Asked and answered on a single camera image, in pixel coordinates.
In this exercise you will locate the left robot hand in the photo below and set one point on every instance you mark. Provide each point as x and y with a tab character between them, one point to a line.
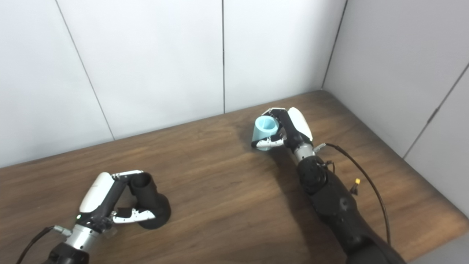
99	194

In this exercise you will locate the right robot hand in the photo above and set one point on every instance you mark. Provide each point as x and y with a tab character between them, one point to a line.
298	126

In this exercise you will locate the light blue cylinder cup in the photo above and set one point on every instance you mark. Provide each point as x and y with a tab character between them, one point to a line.
262	130

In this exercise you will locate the black nozzle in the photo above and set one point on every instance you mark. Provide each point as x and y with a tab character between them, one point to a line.
152	209

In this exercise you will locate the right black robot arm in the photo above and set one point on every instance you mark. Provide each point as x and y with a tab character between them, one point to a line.
337	209

